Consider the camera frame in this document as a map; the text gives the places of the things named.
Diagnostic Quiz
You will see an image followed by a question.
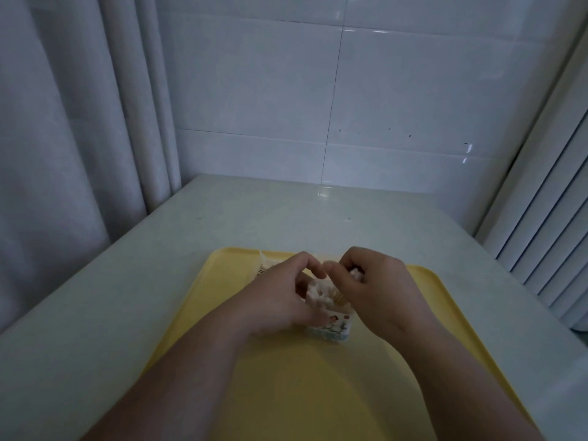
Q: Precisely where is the person's left hand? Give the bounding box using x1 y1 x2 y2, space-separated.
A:
237 251 328 338

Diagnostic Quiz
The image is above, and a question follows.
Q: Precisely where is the person's right hand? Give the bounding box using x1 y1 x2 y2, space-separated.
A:
324 246 430 343

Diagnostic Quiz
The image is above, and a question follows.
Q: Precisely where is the clear pack of cotton swabs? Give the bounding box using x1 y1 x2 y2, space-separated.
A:
301 264 366 345

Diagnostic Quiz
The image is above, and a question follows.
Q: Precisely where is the person's right forearm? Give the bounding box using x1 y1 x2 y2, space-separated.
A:
397 317 547 441

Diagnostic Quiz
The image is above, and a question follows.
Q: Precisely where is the person's left forearm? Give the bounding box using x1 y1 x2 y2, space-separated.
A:
80 315 258 441

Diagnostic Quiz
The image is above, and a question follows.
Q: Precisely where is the white plastic wrapper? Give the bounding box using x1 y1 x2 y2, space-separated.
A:
255 250 288 278

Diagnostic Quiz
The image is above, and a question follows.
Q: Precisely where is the yellow plastic tray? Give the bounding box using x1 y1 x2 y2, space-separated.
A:
137 247 529 441

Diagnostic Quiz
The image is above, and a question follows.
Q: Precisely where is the white curtain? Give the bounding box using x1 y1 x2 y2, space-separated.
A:
0 0 182 322

